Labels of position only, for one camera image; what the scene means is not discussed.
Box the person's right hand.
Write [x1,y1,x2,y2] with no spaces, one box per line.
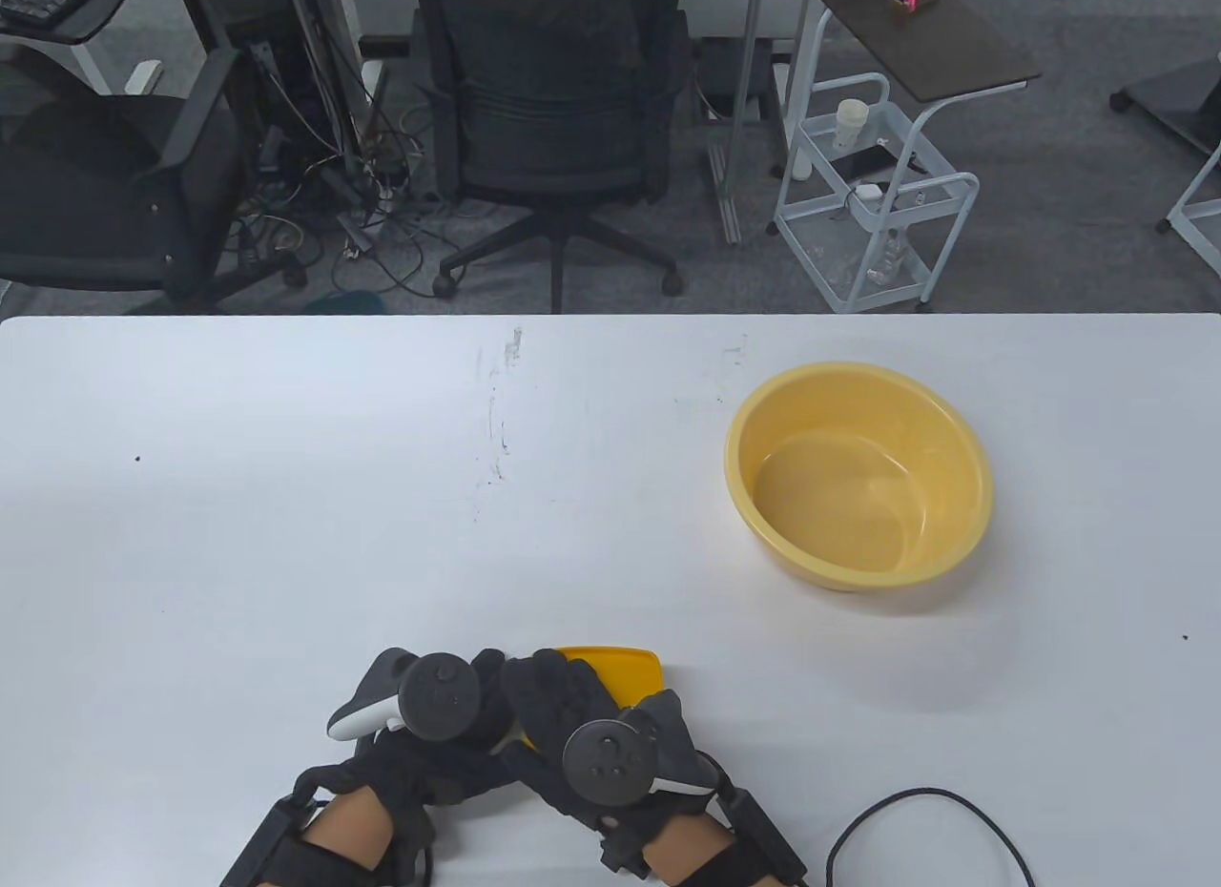
[501,650,728,845]

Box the person's left hand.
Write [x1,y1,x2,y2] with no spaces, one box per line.
[358,649,535,810]

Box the orange container lid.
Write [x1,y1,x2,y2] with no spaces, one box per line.
[553,646,666,712]

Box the yellow plastic basin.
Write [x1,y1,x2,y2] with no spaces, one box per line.
[724,361,996,594]

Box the person's right forearm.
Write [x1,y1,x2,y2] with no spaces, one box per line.
[641,811,735,883]

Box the grey left hand controller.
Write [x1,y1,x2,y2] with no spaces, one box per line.
[327,649,483,743]

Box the grey hand controller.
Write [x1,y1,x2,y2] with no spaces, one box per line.
[327,649,483,743]
[561,691,714,810]

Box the grey right hand controller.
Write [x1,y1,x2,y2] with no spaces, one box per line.
[561,691,714,810]

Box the black mesh office chair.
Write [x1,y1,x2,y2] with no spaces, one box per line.
[412,0,693,314]

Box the black phone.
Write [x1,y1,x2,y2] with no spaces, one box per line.
[828,143,926,180]

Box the black floor box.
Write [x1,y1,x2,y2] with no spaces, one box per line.
[701,40,776,120]

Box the black computer tower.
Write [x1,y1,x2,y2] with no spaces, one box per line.
[205,29,335,163]

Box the aluminium profile stand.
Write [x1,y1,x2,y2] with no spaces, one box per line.
[706,0,778,247]

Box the black armrest office chair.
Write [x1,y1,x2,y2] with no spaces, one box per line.
[0,43,308,316]

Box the dark top side table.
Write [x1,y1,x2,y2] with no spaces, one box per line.
[1109,55,1221,279]
[784,0,1043,180]

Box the grey desk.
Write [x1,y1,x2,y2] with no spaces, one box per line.
[0,0,154,96]

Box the black left wrist camera unit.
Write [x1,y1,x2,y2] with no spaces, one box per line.
[219,768,430,887]

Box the black wrist camera unit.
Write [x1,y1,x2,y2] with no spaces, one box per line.
[601,782,812,887]
[219,768,430,887]

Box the black right wrist camera unit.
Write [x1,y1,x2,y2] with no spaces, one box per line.
[601,782,812,887]

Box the black cable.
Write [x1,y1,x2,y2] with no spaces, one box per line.
[825,787,1036,887]

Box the tangle of floor cables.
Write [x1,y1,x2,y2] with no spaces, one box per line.
[229,29,459,297]

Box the white wire utility cart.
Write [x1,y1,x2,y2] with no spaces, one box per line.
[771,72,981,314]

